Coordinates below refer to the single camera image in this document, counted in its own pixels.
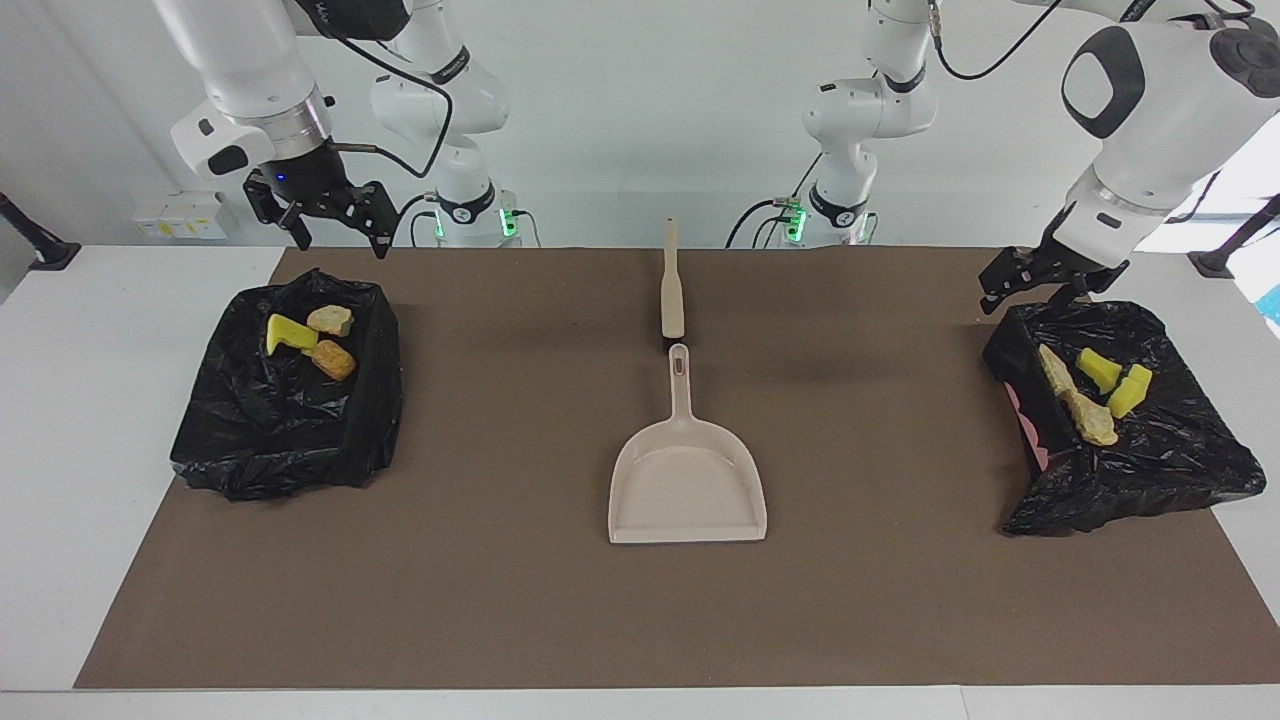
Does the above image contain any yellow sponge piece green backing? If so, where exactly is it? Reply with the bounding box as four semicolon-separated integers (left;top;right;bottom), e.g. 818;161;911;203
265;313;321;357

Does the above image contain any brown bread roll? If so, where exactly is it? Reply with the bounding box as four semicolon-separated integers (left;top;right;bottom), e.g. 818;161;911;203
310;340;358;383

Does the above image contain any black trash bag bin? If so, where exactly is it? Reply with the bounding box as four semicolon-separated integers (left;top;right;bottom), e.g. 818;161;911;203
170;268;406;501

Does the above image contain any pale beige foam chunk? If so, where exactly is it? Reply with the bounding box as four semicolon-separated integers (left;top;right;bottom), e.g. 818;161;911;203
1068;390;1119;447

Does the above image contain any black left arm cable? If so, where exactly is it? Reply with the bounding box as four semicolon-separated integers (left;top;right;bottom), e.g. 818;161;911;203
725;0;1256;249

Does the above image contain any pink bin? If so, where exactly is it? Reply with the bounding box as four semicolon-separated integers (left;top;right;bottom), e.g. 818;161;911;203
1004;383;1053;473

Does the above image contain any black camera stand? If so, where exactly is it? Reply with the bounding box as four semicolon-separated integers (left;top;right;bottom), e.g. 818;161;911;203
0;190;81;271
1188;193;1280;279

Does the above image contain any small yellow sponge piece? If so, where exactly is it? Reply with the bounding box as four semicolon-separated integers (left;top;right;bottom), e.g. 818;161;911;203
1075;347;1123;393

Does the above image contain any white wall socket box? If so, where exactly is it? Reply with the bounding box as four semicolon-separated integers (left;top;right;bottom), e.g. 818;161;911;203
130;190;229;241

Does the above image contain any beige brush with black bristles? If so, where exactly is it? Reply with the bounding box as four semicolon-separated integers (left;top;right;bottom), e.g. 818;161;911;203
660;216;688;349

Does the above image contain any beige plastic dustpan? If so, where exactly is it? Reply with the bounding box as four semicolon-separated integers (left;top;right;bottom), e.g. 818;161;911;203
607;343;769;545

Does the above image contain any black trash bag on pink bin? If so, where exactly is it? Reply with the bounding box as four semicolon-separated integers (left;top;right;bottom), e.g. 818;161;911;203
982;298;1267;537

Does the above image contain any brown paper table mat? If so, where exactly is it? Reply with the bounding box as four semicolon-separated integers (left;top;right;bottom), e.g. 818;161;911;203
75;247;1280;689

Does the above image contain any orange striped foam piece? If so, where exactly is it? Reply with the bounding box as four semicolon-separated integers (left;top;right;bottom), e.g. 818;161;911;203
1038;344;1077;397

